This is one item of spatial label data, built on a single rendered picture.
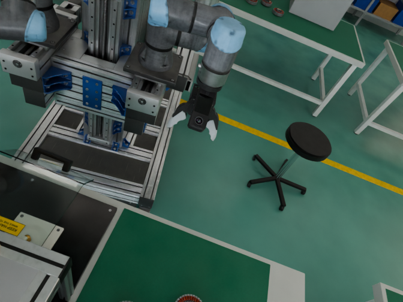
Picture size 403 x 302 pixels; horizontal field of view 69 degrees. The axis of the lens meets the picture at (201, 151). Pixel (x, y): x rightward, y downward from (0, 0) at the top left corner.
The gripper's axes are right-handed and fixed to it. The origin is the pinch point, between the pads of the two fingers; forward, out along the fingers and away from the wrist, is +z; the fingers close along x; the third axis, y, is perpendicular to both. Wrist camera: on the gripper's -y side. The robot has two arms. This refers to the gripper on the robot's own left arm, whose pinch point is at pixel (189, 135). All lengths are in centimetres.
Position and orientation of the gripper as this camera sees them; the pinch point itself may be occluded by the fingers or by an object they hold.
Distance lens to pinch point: 89.3
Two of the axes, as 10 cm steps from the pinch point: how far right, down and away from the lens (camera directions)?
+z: -2.8, 6.2, 7.3
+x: -9.5, -2.7, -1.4
